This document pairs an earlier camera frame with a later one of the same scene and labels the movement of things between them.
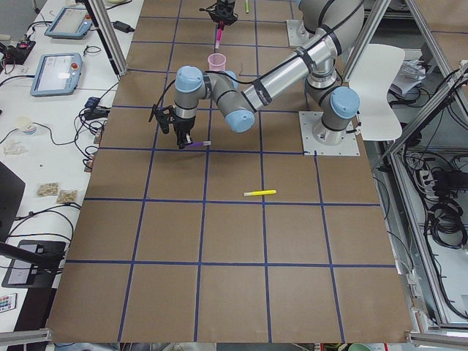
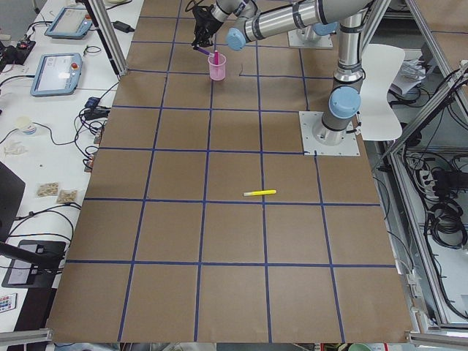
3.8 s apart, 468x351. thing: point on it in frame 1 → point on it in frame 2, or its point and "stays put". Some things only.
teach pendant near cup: (57, 74) stays put
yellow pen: (260, 192) stays put
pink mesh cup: (216, 61) stays put
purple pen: (198, 144) → (202, 50)
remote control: (8, 302) stays put
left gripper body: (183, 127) → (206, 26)
